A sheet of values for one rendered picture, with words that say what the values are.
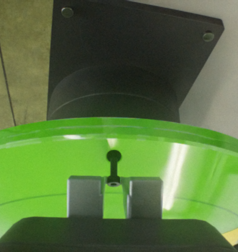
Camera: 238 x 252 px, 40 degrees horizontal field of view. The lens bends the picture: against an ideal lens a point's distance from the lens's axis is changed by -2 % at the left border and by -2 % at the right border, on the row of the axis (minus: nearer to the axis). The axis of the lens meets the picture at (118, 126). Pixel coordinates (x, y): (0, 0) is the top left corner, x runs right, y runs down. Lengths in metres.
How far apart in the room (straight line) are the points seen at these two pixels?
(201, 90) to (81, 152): 0.23
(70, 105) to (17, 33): 1.28
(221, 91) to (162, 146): 0.22
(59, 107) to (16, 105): 1.66
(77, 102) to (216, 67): 0.15
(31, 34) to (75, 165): 1.39
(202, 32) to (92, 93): 0.11
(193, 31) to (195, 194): 0.15
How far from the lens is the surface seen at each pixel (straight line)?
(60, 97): 0.33
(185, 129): 0.19
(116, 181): 0.17
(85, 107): 0.30
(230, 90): 0.39
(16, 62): 1.71
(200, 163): 0.20
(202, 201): 0.22
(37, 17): 1.49
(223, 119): 0.44
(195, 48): 0.32
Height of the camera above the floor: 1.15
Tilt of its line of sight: 34 degrees down
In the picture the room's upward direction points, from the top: 180 degrees counter-clockwise
